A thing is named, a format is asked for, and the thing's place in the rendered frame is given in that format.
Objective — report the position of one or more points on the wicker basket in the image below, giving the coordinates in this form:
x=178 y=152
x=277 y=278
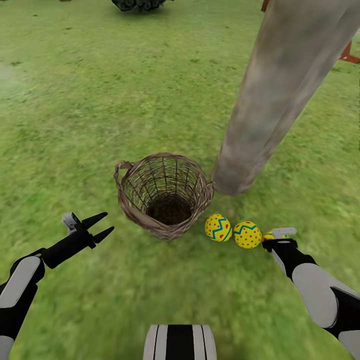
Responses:
x=165 y=222

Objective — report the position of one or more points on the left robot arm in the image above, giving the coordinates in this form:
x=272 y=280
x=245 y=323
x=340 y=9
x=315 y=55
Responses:
x=17 y=294

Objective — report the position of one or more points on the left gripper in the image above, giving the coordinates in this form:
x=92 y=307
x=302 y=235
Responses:
x=81 y=239

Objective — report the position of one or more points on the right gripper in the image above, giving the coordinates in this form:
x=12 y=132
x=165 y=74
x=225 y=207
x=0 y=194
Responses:
x=268 y=244

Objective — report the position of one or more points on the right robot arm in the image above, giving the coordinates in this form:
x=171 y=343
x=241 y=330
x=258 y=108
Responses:
x=331 y=304

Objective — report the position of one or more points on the easter egg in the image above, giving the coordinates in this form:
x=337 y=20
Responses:
x=247 y=234
x=218 y=228
x=270 y=236

